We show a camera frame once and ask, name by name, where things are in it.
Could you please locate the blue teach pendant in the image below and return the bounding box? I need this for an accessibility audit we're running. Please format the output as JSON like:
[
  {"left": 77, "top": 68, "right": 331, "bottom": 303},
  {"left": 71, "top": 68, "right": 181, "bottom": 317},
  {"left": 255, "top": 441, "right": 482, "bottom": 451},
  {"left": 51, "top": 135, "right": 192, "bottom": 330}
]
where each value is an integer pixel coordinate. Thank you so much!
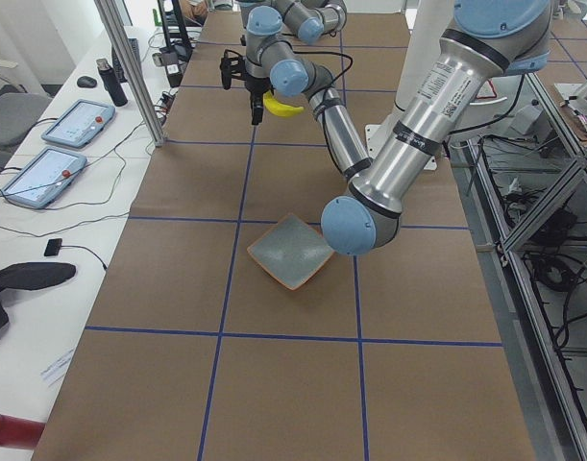
[
  {"left": 41, "top": 99, "right": 115, "bottom": 149},
  {"left": 0, "top": 147, "right": 87, "bottom": 209}
]

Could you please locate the aluminium frame post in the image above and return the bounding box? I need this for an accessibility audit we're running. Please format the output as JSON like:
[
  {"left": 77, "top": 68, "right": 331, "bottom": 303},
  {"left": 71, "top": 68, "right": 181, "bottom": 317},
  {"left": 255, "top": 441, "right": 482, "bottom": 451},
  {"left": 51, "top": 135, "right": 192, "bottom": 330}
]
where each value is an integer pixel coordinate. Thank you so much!
[{"left": 94, "top": 0, "right": 165, "bottom": 147}]

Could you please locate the red cylinder object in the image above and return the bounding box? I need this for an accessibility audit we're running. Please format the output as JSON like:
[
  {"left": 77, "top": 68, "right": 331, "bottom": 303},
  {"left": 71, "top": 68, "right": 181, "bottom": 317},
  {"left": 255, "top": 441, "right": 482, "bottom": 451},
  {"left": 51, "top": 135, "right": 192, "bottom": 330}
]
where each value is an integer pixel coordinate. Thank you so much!
[{"left": 0, "top": 414, "right": 45, "bottom": 449}]

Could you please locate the lower blue teach pendant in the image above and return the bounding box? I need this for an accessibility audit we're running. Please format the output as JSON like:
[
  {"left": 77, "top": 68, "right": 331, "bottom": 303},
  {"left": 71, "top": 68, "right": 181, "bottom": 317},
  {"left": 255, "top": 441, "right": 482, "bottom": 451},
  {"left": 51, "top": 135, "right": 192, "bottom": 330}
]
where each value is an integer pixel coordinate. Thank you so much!
[{"left": 0, "top": 147, "right": 87, "bottom": 209}]

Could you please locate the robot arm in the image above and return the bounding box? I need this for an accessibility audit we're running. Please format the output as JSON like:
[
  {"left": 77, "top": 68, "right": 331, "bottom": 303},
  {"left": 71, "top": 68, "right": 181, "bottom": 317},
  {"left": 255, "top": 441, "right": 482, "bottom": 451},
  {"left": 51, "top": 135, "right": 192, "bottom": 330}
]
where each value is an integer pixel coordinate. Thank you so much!
[
  {"left": 240, "top": 1, "right": 552, "bottom": 255},
  {"left": 237, "top": 0, "right": 347, "bottom": 44}
]

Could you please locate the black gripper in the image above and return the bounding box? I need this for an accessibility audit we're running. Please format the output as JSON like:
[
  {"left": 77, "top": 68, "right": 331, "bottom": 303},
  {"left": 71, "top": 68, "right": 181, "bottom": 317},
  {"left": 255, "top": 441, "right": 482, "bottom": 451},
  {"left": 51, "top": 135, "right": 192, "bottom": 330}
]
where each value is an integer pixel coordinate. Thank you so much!
[{"left": 245, "top": 76, "right": 271, "bottom": 126}]

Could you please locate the yellow banana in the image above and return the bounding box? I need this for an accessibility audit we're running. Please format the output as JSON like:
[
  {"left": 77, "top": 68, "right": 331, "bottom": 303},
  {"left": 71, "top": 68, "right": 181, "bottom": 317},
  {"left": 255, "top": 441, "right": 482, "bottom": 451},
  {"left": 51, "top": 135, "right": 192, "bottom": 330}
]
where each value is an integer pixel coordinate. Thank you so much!
[{"left": 262, "top": 91, "right": 305, "bottom": 118}]

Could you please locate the upper blue teach pendant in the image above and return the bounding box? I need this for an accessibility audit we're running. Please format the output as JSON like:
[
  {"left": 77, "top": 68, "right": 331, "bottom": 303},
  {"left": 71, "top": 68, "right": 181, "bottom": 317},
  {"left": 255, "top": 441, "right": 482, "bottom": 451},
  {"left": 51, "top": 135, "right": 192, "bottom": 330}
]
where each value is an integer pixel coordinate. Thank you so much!
[{"left": 41, "top": 99, "right": 115, "bottom": 149}]

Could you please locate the small black box device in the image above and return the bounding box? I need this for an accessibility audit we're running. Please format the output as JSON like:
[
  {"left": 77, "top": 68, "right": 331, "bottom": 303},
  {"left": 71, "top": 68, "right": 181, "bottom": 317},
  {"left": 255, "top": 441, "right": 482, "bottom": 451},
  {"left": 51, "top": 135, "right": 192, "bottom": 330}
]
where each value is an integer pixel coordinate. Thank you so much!
[{"left": 43, "top": 238, "right": 62, "bottom": 257}]

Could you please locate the grey square plate orange rim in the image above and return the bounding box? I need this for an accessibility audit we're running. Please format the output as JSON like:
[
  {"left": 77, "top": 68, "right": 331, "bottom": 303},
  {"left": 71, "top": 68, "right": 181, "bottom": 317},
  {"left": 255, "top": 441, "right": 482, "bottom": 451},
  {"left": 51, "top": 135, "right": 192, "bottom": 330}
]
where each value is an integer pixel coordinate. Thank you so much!
[{"left": 247, "top": 213, "right": 334, "bottom": 290}]

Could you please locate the black computer mouse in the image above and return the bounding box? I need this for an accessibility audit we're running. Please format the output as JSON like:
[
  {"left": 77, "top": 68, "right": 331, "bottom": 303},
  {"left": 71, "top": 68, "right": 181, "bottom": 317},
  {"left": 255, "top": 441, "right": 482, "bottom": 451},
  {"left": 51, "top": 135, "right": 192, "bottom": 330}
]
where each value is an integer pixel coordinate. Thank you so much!
[{"left": 76, "top": 76, "right": 97, "bottom": 88}]

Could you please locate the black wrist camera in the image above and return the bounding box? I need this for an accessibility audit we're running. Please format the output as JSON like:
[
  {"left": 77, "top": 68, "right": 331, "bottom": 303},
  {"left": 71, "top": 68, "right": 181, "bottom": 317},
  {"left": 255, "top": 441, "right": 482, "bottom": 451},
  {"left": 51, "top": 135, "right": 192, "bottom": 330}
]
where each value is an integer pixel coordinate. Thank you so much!
[{"left": 219, "top": 49, "right": 246, "bottom": 90}]

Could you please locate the black water bottle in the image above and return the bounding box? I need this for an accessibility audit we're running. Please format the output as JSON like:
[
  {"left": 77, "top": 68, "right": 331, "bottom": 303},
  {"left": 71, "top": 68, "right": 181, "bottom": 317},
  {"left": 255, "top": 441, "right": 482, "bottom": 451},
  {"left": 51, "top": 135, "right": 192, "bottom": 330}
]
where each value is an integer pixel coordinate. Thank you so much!
[{"left": 96, "top": 58, "right": 128, "bottom": 107}]

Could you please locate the grey office chair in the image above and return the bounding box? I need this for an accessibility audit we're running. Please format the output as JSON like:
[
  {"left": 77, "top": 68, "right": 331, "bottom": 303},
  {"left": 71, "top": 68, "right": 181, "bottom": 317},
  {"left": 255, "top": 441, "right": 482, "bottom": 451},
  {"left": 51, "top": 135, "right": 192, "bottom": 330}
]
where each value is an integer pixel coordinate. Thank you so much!
[{"left": 0, "top": 60, "right": 51, "bottom": 173}]

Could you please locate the black jacket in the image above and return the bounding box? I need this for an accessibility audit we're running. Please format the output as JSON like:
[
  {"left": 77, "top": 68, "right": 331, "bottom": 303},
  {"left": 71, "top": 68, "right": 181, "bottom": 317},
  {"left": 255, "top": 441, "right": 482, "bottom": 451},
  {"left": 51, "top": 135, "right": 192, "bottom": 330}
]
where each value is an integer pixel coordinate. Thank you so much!
[{"left": 0, "top": 262, "right": 77, "bottom": 331}]

